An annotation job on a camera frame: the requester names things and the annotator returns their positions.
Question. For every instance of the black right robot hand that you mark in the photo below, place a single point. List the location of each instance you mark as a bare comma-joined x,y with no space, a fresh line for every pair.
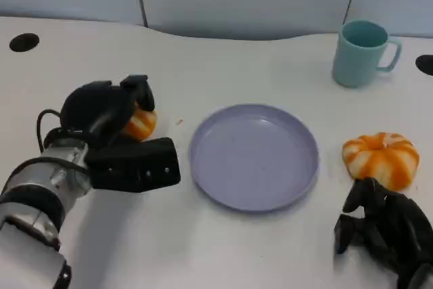
392,228

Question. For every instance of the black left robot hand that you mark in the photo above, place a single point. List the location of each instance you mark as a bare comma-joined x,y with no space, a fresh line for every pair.
94,109

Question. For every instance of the orange white toy bread roll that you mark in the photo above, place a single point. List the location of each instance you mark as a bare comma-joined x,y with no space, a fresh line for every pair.
382,158
142,125

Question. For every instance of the lilac plate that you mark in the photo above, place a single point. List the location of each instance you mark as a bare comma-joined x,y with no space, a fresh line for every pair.
253,158

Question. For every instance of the pale green mug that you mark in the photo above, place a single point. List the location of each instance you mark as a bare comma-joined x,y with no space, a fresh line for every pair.
357,60

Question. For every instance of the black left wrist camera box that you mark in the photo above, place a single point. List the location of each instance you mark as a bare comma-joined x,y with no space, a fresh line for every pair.
135,165

